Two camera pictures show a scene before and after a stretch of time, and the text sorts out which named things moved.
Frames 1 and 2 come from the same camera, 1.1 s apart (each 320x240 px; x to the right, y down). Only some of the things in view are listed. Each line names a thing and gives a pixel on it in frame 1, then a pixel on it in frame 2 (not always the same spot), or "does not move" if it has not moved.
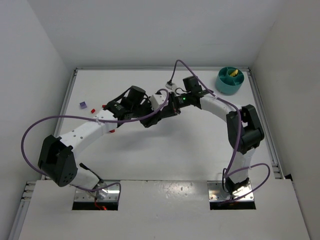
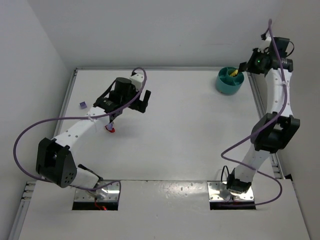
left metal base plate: x=108 y=193 does not move
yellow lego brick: x=234 y=73 does not move
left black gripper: x=144 y=116 to x=140 y=103
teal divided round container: x=227 y=84 does not move
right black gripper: x=172 y=108 to x=247 y=66
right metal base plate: x=216 y=192 does not move
